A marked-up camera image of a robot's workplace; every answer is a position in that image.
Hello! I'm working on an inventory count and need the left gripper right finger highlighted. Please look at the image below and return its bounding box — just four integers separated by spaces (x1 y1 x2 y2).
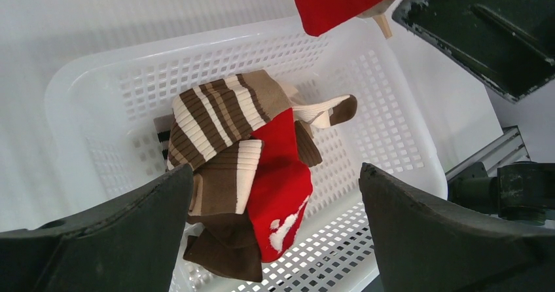
359 163 554 291

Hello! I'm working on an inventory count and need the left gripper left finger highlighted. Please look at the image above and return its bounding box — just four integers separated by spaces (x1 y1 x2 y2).
1 165 193 291

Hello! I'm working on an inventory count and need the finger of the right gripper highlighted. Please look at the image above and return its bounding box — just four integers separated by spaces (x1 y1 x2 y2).
392 0 554 103

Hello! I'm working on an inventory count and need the brown white wavy sock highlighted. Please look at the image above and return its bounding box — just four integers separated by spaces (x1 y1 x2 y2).
166 69 293 217

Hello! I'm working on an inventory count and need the brown cream striped sock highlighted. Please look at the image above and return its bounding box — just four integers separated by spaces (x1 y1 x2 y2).
280 82 358 168

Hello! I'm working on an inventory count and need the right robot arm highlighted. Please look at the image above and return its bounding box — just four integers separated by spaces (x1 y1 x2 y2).
392 0 554 226

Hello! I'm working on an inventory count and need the white plastic laundry basket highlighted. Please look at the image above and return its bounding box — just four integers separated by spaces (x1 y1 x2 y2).
45 17 447 291

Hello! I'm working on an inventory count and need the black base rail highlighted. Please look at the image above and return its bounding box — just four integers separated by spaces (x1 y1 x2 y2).
446 126 531 181

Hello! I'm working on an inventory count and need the wooden drying rack frame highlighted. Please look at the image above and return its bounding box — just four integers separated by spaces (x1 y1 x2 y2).
357 0 396 39

